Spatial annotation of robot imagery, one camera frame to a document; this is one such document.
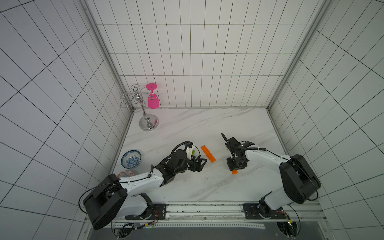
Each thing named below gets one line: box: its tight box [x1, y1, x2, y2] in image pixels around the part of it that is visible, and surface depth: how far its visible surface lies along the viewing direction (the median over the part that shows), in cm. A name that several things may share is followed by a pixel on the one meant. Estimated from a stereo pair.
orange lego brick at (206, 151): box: [201, 145, 212, 158], surface depth 97 cm
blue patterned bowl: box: [120, 150, 142, 169], surface depth 91 cm
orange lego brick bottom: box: [207, 153, 216, 163], surface depth 94 cm
